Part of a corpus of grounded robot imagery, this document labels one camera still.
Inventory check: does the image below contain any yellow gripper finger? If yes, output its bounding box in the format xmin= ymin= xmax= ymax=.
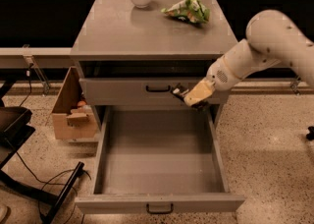
xmin=183 ymin=78 xmax=215 ymax=106

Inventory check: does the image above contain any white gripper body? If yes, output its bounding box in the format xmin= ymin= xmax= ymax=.
xmin=206 ymin=55 xmax=243 ymax=91

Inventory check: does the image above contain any black chocolate rxbar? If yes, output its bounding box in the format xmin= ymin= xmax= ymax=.
xmin=171 ymin=84 xmax=209 ymax=110

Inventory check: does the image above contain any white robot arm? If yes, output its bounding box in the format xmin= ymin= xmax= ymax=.
xmin=183 ymin=10 xmax=314 ymax=107

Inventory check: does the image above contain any grey drawer cabinet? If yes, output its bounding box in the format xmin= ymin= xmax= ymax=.
xmin=72 ymin=0 xmax=237 ymax=125

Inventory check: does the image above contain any open grey bottom drawer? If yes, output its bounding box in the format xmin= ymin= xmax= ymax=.
xmin=76 ymin=106 xmax=245 ymax=215

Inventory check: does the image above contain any closed grey middle drawer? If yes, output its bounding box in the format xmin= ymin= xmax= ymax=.
xmin=78 ymin=77 xmax=235 ymax=106

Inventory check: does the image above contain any green chip bag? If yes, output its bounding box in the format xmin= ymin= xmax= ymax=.
xmin=161 ymin=0 xmax=210 ymax=24

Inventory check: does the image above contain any black caster wheel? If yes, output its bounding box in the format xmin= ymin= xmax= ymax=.
xmin=306 ymin=126 xmax=314 ymax=140

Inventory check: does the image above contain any cardboard box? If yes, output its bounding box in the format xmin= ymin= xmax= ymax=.
xmin=52 ymin=67 xmax=98 ymax=140

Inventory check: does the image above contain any metal window railing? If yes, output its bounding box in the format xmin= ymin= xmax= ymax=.
xmin=0 ymin=46 xmax=314 ymax=69

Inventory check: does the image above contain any black chair base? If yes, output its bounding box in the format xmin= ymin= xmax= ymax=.
xmin=0 ymin=80 xmax=85 ymax=224

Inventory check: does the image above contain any black floor cable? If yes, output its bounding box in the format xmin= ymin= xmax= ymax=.
xmin=13 ymin=150 xmax=92 ymax=224

